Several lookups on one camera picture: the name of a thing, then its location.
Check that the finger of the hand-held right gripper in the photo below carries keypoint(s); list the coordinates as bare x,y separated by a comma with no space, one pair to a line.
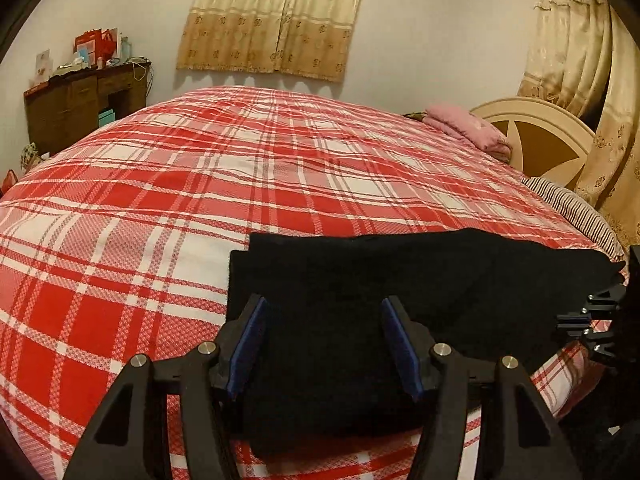
575,324
605,302

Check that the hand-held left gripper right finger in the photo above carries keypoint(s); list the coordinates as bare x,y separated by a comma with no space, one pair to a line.
405,355

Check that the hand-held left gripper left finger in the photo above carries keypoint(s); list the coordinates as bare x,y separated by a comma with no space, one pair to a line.
245,355

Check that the black pants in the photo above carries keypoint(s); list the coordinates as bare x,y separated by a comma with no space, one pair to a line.
360,300

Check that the striped pillow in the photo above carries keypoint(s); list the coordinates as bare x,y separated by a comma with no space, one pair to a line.
580,210

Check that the cream round headboard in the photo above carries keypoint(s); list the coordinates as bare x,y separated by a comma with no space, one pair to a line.
545,145

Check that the red plaid bed cover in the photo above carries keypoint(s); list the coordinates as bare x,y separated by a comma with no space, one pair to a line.
200,185

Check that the pink folded blanket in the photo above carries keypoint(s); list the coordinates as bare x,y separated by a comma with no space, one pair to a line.
465,127

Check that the long beige curtain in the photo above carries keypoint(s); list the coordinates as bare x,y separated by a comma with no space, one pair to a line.
575,50

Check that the light blue box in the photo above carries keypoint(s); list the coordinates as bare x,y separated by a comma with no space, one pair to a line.
107,116

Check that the patterned bag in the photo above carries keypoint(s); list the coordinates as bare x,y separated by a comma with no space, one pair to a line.
31,156

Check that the brown wooden dresser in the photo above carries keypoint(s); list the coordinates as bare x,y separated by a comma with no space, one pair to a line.
65,105

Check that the short beige window curtain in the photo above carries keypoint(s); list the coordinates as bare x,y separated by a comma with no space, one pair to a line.
275,15

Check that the red gift bags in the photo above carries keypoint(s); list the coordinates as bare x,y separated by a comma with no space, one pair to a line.
97,42

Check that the white card box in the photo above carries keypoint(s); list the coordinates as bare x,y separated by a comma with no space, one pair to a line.
43,67

